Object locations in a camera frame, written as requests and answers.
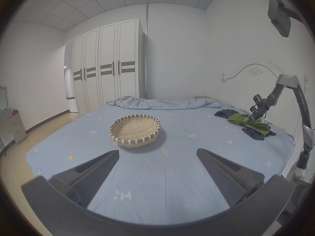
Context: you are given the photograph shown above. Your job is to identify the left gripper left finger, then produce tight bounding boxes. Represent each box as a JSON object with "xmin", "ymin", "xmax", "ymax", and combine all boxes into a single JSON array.
[{"xmin": 49, "ymin": 149, "xmax": 120, "ymax": 209}]

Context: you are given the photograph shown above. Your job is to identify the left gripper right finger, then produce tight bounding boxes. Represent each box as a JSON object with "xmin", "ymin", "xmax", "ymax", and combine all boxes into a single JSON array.
[{"xmin": 196, "ymin": 148, "xmax": 266, "ymax": 208}]

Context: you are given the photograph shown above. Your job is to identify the green shorts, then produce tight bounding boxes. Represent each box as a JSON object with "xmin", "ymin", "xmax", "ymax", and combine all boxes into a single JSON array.
[{"xmin": 228, "ymin": 114, "xmax": 277, "ymax": 137}]

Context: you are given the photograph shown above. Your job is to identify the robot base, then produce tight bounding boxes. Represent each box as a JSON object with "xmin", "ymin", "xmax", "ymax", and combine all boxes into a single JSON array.
[{"xmin": 277, "ymin": 166, "xmax": 314, "ymax": 228}]

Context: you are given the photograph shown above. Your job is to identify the round woven basket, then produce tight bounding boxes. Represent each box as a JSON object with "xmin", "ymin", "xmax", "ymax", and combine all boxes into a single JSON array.
[{"xmin": 109, "ymin": 115, "xmax": 161, "ymax": 148}]

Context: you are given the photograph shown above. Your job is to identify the dark blue printed T-shirt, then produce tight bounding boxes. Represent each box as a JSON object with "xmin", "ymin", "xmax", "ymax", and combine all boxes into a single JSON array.
[{"xmin": 214, "ymin": 109, "xmax": 266, "ymax": 141}]

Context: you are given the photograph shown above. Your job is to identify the white chest of drawers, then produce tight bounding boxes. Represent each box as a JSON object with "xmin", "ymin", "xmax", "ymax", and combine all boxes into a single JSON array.
[{"xmin": 9, "ymin": 112, "xmax": 27, "ymax": 146}]

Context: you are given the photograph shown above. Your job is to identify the pale blue quilt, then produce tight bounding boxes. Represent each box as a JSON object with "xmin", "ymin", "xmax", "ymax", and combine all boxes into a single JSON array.
[{"xmin": 106, "ymin": 96, "xmax": 222, "ymax": 110}]

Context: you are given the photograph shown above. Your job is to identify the white wardrobe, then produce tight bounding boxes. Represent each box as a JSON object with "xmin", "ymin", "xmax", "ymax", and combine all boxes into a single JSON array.
[{"xmin": 72, "ymin": 19, "xmax": 147, "ymax": 115}]

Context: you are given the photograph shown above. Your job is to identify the white dressing table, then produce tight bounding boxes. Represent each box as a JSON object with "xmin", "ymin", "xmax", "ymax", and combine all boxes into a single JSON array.
[{"xmin": 0, "ymin": 86, "xmax": 15, "ymax": 158}]

